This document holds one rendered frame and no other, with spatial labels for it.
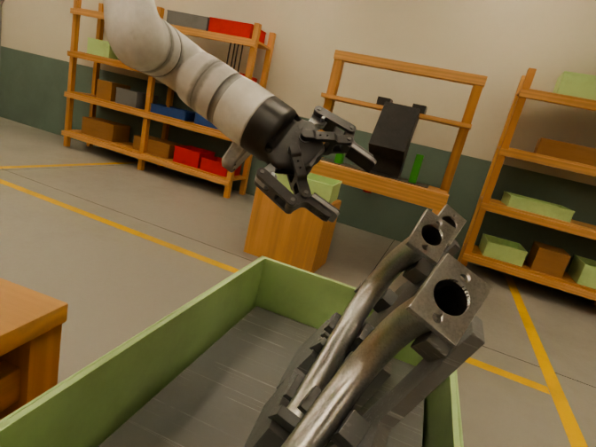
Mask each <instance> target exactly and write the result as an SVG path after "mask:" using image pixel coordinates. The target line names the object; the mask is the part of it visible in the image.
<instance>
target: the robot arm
mask: <svg viewBox="0 0 596 447"><path fill-rule="evenodd" d="M103 5H104V22H105V30H106V37H107V40H108V42H109V44H110V46H111V48H112V50H113V52H114V54H115V55H116V57H117V58H118V59H119V60H120V61H121V62H122V63H123V64H125V65H126V66H128V67H131V68H133V69H136V70H137V71H139V72H142V73H144V74H147V75H150V76H151V77H153V78H155V79H157V80H158V81H160V82H162V83H164V84H165V85H167V86H168V87H169V88H171V89H172V90H173V91H175V92H176V93H177V95H178V96H179V97H180V99H181V100H182V101H183V102H184V103H185V104H186V105H188V106H189V107H190V108H191V109H192V110H193V111H195V112H196V113H198V114H199V115H201V116H202V117H204V118H205V119H206V120H208V121H209V122H211V123H212V124H213V125H214V126H216V127H217V128H218V129H219V130H220V131H221V132H222V133H223V134H224V135H225V136H227V137H228V138H229V139H230V140H232V143H231V146H230V147H229V149H228V150H227V152H226V153H225V154H224V156H223V158H222V160H221V162H222V167H224V168H225V169H227V170H228V171H230V172H231V173H232V172H234V171H235V170H236V169H237V168H238V167H239V166H240V165H241V164H242V163H243V162H244V161H245V160H246V159H247V158H248V157H249V156H250V155H251V154H252V155H253V156H254V157H256V158H257V159H258V160H259V161H265V162H266V163H267V164H268V165H267V166H266V167H265V168H259V169H258V170H257V171H256V175H255V181H254V183H255V185H256V186H257V187H258V188H259V189H260V190H261V191H262V192H263V193H264V194H265V195H267V196H268V197H269V198H270V199H271V200H272V201H273V202H274V203H275V204H276V205H278V206H279V207H280V208H281V209H282V210H283V211H284V212H285V213H287V214H291V213H293V211H295V210H296V209H298V208H307V209H308V210H309V211H310V212H311V213H312V214H314V215H315V216H317V217H319V218H320V219H321V220H323V221H326V222H327V221H330V222H332V223H333V222H334V221H335V219H336V218H337V216H338V215H339V214H340V210H339V209H338V208H336V207H334V206H333V205H332V204H330V203H329V202H327V201H326V200H324V199H323V198H322V197H320V196H319V195H317V194H316V193H315V192H314V194H313V195H312V194H311V191H310V187H309V184H308V180H307V175H308V174H309V173H310V172H311V170H312V168H313V166H314V165H316V164H317V163H318V162H319V161H320V160H321V158H322V156H323V155H329V154H331V153H343V154H345V153H346V156H345V157H346V158H348V159H349V160H351V161H352V162H354V163H355V164H357V165H358V167H360V168H361V169H363V170H365V171H366V172H370V171H371V170H372V168H373V167H374V165H375V164H376V162H377V161H376V160H375V159H374V157H373V155H372V154H371V153H369V152H367V151H366V150H365V149H364V148H363V147H362V146H360V145H359V144H357V143H356V142H355V141H354V135H355V131H356V129H357V128H356V126H355V125H354V124H352V123H350V122H347V121H346V120H344V119H342V118H341V117H340V116H338V115H336V114H333V113H332V112H330V111H328V110H326V109H325V108H323V107H322V106H315V109H314V111H313V114H312V116H311V117H310V119H309V120H308V121H305V120H303V119H301V118H300V117H299V116H298V114H297V112H296V111H295V110H294V109H293V108H292V107H291V106H289V105H288V104H286V103H285V102H284V101H282V100H281V99H279V98H277V97H276V96H275V95H273V94H272V93H270V92H269V91H267V90H266V89H265V88H264V87H262V86H261V85H259V84H258V83H256V82H254V81H252V80H250V79H248V78H246V77H245V76H243V75H242V74H240V73H239V72H237V71H236V70H234V69H233V68H231V67H230V66H228V65H227V64H225V63H224V62H222V60H220V59H218V58H216V57H215V56H213V55H211V54H209V53H206V52H205V51H204V50H202V49H201V48H200V47H199V46H198V45H197V44H196V43H194V42H193V41H192V40H190V39H189V38H188V37H186V36H185V35H184V34H182V33H181V32H180V31H178V30H177V29H176V28H174V27H173V26H171V25H170V24H169V23H168V22H167V21H165V20H163V19H162V18H161V17H160V15H159V13H158V11H157V8H156V5H155V1H154V0H103ZM337 127H339V128H341V129H343V130H345V131H343V130H341V129H338V128H337ZM321 129H322V130H323V131H318V130H321ZM323 142H325V143H324V144H323ZM275 173H276V174H284V175H287V179H288V182H289V185H290V188H291V190H292V191H293V193H294V194H292V193H291V192H290V191H289V190H288V189H287V188H286V187H285V186H284V185H283V184H281V183H280V182H279V180H278V179H277V178H278V177H277V175H276V174H275Z"/></svg>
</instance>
